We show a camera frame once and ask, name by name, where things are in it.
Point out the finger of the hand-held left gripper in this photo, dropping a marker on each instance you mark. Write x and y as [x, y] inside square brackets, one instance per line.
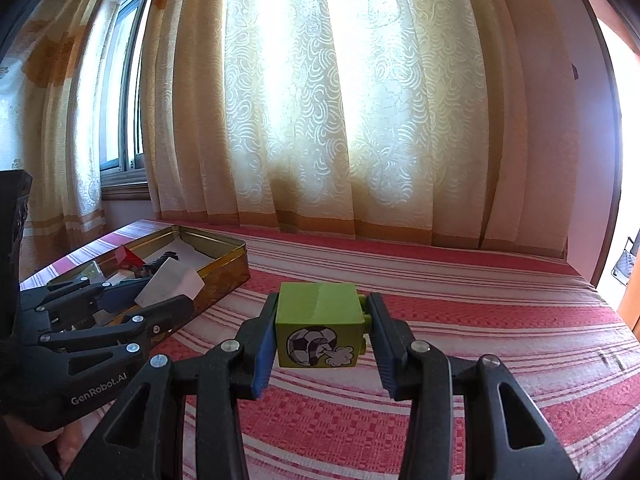
[165, 310]
[120, 297]

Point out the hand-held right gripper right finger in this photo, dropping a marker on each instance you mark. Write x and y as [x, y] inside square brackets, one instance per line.
[385, 355]

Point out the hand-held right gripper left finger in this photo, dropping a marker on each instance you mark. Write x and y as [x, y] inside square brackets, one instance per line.
[265, 360]

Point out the small white box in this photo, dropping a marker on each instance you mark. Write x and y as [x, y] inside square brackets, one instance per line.
[120, 277]

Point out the red building block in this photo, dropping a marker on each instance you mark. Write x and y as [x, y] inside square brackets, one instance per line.
[127, 256]

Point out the clear floss pick box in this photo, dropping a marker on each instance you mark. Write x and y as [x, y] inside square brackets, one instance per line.
[82, 272]

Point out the black hair claw clip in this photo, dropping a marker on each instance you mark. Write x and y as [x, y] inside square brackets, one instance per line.
[159, 260]

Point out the gold tin box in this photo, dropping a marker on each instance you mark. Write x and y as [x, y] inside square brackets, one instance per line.
[225, 275]

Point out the green football print block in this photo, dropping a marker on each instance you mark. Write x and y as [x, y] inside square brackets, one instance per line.
[315, 310]

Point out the person's left hand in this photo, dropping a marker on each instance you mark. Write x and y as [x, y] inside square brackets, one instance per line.
[30, 440]

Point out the white paper liner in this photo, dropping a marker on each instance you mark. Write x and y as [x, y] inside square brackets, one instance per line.
[172, 280]

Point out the cream lace side curtain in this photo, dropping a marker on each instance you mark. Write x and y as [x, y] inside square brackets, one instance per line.
[65, 135]

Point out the sliding window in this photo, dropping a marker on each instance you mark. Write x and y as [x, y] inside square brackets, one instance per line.
[120, 110]

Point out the cream patterned curtain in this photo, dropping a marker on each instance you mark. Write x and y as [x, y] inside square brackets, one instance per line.
[350, 110]

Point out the wooden wardrobe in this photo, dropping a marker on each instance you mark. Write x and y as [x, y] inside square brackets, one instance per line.
[631, 315]

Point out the dark chair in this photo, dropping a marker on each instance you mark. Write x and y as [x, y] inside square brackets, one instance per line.
[625, 265]

